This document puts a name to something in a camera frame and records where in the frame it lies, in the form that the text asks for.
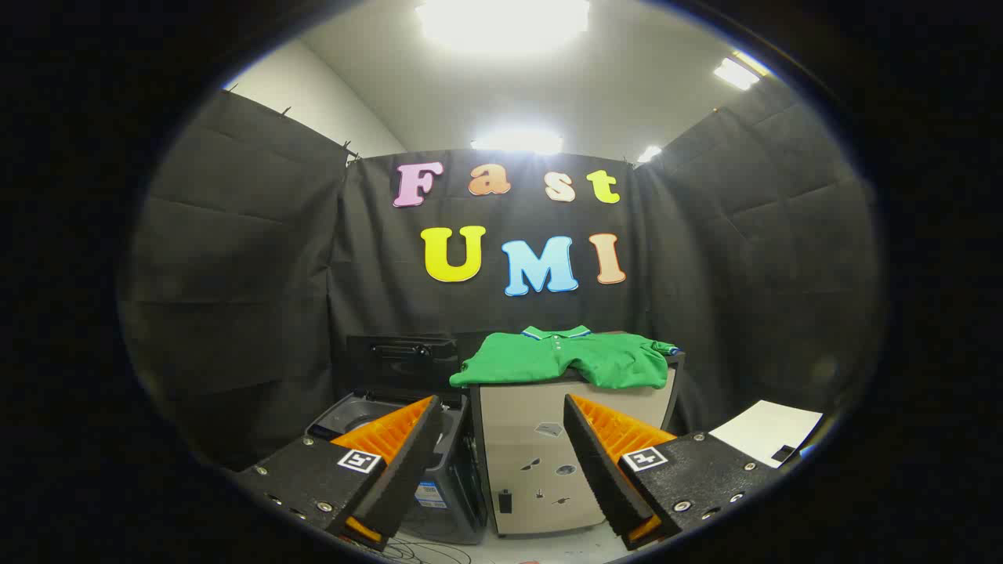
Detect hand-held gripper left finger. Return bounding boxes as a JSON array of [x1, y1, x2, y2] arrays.
[[235, 395, 444, 551]]

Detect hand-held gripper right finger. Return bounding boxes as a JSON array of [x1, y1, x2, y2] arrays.
[[563, 393, 785, 551]]

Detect grey washing machine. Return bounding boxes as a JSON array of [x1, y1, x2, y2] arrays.
[[307, 388, 491, 547]]

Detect green polo shirt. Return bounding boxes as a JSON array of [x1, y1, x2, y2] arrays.
[[449, 324, 681, 390]]

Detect beige cabinet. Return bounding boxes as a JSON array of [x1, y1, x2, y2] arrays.
[[470, 352, 687, 538]]

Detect white paper sheet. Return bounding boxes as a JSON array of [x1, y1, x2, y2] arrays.
[[709, 399, 824, 469]]

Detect black backdrop cloth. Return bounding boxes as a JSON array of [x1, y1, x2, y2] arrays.
[[118, 78, 886, 472]]

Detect black floor cables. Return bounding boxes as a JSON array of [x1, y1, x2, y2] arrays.
[[382, 537, 473, 564]]

